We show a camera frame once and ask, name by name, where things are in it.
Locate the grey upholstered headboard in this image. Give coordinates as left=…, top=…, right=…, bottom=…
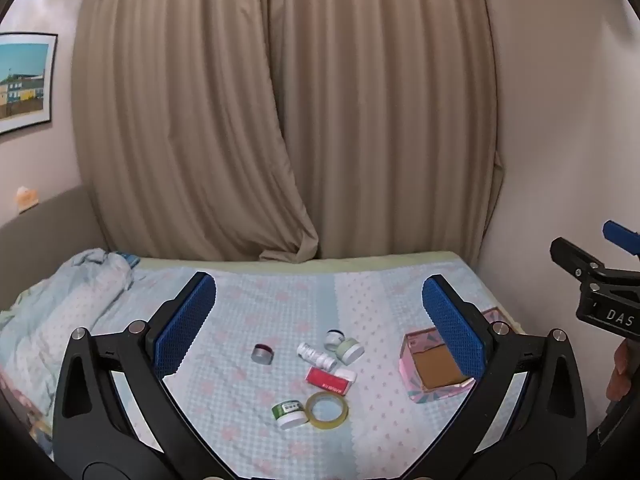
left=0, top=185, right=108, bottom=313

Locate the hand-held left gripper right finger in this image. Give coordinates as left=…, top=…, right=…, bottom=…
left=400, top=274, right=588, bottom=480

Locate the white plastic bottle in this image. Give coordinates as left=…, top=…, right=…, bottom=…
left=296, top=342, right=337, bottom=372

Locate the beige curtain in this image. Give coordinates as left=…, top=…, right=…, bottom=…
left=72, top=0, right=321, bottom=262
left=267, top=0, right=505, bottom=262

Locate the pale green jar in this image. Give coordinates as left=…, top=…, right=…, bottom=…
left=335, top=338, right=365, bottom=365

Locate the colourful printed cloth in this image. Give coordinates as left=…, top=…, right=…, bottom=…
left=0, top=374, right=54, bottom=457

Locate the green and white jar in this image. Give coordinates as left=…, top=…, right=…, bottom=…
left=271, top=399, right=309, bottom=431

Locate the pale green mattress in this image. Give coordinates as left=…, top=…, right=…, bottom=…
left=132, top=251, right=478, bottom=277

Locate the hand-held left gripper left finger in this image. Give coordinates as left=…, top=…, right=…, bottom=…
left=52, top=271, right=236, bottom=480

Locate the small peach object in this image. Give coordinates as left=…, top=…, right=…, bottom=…
left=14, top=186, right=40, bottom=210

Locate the small red box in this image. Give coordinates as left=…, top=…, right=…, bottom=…
left=305, top=366, right=354, bottom=397

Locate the person's right hand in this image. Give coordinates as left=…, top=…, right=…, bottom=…
left=606, top=340, right=633, bottom=404

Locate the pink patterned cardboard box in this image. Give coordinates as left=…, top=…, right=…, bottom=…
left=399, top=326, right=477, bottom=404

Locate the checkered floral bed sheet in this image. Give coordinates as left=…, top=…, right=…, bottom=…
left=0, top=258, right=526, bottom=480

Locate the crumpled light blue blanket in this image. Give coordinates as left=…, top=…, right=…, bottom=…
left=0, top=248, right=137, bottom=413

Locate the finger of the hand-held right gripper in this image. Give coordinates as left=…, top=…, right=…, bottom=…
left=602, top=220, right=640, bottom=257
left=550, top=237, right=640, bottom=293

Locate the framed landscape picture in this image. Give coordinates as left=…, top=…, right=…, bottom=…
left=0, top=32, right=59, bottom=135

